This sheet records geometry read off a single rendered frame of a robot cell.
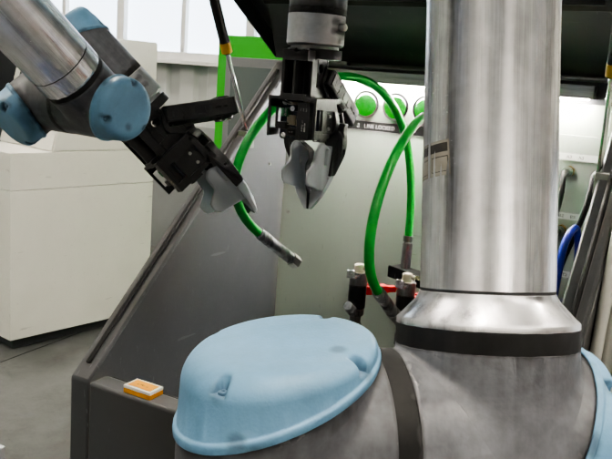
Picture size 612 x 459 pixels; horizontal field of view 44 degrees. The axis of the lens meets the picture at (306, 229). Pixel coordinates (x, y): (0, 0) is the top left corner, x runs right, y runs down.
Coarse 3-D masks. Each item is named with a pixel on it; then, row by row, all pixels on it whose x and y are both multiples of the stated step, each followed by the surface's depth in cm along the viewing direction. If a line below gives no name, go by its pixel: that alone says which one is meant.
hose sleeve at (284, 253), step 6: (264, 234) 115; (264, 240) 115; (270, 240) 116; (276, 240) 117; (270, 246) 116; (276, 246) 117; (282, 246) 118; (276, 252) 117; (282, 252) 118; (288, 252) 118; (282, 258) 119; (288, 258) 119
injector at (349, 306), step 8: (352, 280) 119; (360, 280) 118; (352, 288) 119; (360, 288) 118; (352, 296) 119; (360, 296) 119; (344, 304) 118; (352, 304) 118; (360, 304) 119; (352, 312) 118; (360, 312) 119; (352, 320) 120; (360, 320) 120
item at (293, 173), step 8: (296, 144) 103; (304, 144) 104; (296, 152) 103; (304, 152) 104; (312, 152) 105; (296, 160) 104; (304, 160) 104; (288, 168) 102; (296, 168) 104; (304, 168) 104; (288, 176) 102; (296, 176) 104; (304, 176) 104; (296, 184) 104; (304, 184) 105; (296, 192) 105; (304, 192) 105; (304, 200) 105; (304, 208) 105
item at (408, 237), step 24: (384, 96) 125; (264, 120) 111; (240, 144) 110; (408, 144) 131; (240, 168) 110; (408, 168) 132; (408, 192) 134; (240, 216) 112; (408, 216) 135; (408, 240) 135
